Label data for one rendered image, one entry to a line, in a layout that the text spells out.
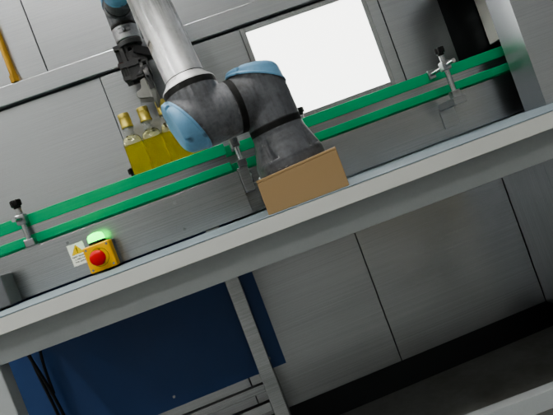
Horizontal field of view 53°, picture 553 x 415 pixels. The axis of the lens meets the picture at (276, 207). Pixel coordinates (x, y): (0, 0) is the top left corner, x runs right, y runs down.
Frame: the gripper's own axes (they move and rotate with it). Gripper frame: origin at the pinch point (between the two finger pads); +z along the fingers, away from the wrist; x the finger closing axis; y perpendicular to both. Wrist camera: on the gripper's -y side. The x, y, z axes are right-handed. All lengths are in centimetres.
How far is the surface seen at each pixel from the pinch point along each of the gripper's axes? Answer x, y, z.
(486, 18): -11, -112, 7
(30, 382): 14, 58, 61
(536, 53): 22, -102, 26
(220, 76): -11.9, -20.5, -4.2
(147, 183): 13.5, 10.2, 22.3
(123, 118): 1.7, 11.3, 0.9
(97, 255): 26, 27, 36
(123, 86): -11.9, 9.5, -11.6
